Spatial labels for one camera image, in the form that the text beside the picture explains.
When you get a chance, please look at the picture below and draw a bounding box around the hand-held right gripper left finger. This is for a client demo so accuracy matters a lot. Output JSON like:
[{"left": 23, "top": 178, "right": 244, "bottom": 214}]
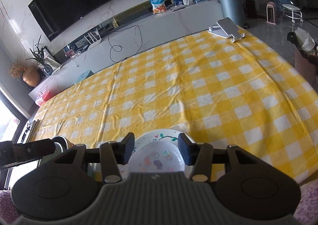
[{"left": 53, "top": 132, "right": 136, "bottom": 183}]

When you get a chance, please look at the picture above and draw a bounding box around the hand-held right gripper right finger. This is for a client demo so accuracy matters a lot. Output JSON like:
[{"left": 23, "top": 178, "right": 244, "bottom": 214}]
[{"left": 178, "top": 133, "right": 262, "bottom": 183}]

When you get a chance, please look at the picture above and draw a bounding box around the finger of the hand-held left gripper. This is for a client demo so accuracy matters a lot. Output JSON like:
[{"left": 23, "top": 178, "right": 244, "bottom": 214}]
[{"left": 12, "top": 139, "right": 56, "bottom": 163}]

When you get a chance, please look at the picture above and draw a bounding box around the small white sticker dish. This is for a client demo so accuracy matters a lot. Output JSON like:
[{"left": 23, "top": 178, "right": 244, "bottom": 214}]
[{"left": 128, "top": 141, "right": 186, "bottom": 174}]

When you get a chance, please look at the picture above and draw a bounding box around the white fruit-print plate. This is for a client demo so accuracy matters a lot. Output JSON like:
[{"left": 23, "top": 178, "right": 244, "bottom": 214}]
[{"left": 119, "top": 129, "right": 194, "bottom": 181}]

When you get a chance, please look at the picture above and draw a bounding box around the dark flat tray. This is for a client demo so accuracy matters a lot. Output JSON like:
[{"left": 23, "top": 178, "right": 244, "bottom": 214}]
[{"left": 21, "top": 119, "right": 41, "bottom": 144}]

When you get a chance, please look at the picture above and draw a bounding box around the pink storage box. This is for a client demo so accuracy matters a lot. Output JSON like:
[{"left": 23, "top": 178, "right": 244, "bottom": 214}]
[{"left": 34, "top": 89, "right": 54, "bottom": 108}]

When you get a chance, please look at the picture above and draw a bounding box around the yellow checked tablecloth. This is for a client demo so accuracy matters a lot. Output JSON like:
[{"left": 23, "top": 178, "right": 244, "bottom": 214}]
[{"left": 32, "top": 25, "right": 316, "bottom": 186}]

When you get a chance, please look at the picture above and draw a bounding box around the orange vase with dried flowers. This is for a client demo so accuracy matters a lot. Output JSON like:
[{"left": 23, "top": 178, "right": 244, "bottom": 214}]
[{"left": 8, "top": 61, "right": 41, "bottom": 88}]

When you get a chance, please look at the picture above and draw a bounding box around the plant in glass vase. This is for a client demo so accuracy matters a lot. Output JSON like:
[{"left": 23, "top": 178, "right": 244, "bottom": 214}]
[{"left": 26, "top": 35, "right": 54, "bottom": 77}]

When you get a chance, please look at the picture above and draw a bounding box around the light blue stool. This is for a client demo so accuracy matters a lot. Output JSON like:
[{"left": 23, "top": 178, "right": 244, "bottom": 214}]
[{"left": 74, "top": 70, "right": 95, "bottom": 84}]

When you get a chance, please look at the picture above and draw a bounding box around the white router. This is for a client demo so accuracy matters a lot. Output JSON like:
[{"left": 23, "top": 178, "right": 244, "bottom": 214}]
[{"left": 85, "top": 30, "right": 102, "bottom": 45}]

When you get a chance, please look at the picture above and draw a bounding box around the white marble TV cabinet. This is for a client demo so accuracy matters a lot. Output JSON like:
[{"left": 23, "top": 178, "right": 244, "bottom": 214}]
[{"left": 28, "top": 0, "right": 224, "bottom": 103}]

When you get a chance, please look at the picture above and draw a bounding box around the white phone stand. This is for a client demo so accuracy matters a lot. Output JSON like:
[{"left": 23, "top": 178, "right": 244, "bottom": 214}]
[{"left": 208, "top": 17, "right": 245, "bottom": 43}]

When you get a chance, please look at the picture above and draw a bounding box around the blue snack bag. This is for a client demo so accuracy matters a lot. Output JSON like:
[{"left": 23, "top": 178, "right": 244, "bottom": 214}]
[{"left": 147, "top": 0, "right": 168, "bottom": 15}]

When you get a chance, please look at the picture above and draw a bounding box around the grey round trash can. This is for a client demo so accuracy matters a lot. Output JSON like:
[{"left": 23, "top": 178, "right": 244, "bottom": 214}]
[{"left": 218, "top": 0, "right": 246, "bottom": 27}]

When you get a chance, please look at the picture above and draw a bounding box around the black television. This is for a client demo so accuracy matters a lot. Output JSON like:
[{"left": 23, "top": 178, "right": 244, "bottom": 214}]
[{"left": 28, "top": 0, "right": 127, "bottom": 42}]

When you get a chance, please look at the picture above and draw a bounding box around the bin with plastic bag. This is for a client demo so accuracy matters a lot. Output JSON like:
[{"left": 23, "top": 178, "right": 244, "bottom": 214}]
[{"left": 287, "top": 26, "right": 318, "bottom": 77}]

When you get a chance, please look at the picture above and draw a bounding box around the small white heater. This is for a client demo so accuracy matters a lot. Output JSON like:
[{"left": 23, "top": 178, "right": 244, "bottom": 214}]
[{"left": 266, "top": 1, "right": 279, "bottom": 25}]

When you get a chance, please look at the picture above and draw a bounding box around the white round stool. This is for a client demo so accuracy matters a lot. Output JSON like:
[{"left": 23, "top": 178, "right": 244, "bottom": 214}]
[{"left": 283, "top": 3, "right": 304, "bottom": 23}]

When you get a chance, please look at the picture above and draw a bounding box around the black cable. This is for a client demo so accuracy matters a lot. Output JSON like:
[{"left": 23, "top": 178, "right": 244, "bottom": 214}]
[{"left": 108, "top": 25, "right": 141, "bottom": 63}]

